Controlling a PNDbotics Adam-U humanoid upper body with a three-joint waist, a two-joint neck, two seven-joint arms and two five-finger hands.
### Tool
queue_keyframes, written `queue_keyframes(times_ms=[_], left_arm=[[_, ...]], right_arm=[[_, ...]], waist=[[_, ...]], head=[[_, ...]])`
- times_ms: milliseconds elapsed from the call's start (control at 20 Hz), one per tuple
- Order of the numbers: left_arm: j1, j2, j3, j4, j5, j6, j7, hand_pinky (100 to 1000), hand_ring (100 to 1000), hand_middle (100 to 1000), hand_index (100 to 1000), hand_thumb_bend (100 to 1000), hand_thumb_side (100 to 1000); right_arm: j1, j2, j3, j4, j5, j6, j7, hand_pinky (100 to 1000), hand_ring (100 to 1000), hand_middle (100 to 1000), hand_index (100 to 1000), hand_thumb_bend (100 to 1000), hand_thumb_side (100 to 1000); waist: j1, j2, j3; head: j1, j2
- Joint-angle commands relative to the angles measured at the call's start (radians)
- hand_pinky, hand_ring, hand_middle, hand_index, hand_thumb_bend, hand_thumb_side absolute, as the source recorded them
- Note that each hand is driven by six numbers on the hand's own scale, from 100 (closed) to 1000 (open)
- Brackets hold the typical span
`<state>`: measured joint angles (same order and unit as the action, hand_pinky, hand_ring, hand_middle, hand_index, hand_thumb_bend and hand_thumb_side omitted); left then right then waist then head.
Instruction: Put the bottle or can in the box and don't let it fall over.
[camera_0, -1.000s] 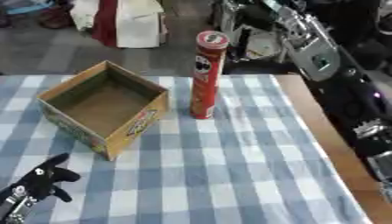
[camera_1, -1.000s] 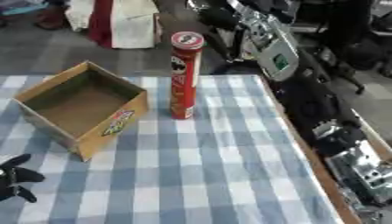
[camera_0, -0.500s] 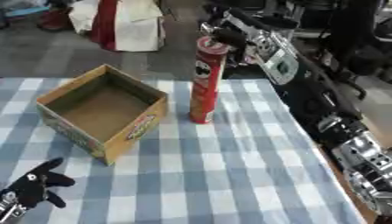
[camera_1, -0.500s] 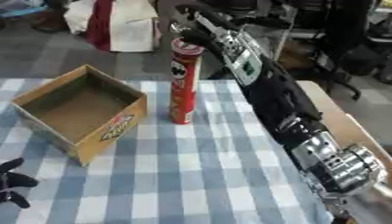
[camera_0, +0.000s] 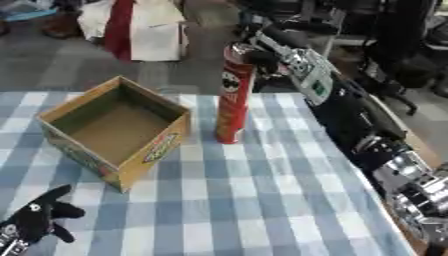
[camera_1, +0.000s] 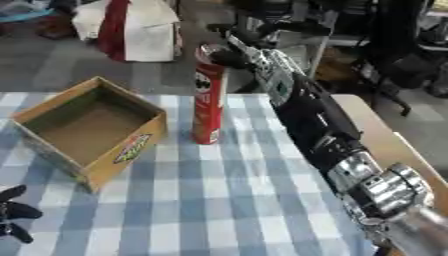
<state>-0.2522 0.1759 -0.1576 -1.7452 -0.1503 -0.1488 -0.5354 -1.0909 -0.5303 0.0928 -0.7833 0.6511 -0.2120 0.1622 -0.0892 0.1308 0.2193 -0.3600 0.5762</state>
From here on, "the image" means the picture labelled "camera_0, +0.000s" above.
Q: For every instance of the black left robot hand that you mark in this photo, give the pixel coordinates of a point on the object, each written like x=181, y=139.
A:
x=32, y=216

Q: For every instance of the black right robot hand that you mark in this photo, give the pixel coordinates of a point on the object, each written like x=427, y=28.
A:
x=286, y=36

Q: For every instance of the red cylindrical chip can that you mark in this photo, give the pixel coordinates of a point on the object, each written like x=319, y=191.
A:
x=233, y=106

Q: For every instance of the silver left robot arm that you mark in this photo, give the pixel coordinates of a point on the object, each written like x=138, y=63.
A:
x=9, y=246

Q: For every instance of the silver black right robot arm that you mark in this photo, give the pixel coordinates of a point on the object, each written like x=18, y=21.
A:
x=350, y=116

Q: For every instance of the open tan cardboard box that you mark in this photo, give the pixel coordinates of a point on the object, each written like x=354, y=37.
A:
x=119, y=133

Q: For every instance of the black office chair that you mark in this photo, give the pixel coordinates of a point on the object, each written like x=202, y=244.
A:
x=402, y=56

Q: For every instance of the white and red paper bag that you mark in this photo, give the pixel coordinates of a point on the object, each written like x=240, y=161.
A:
x=149, y=30

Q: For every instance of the brown bag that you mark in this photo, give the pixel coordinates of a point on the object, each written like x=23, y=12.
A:
x=61, y=24

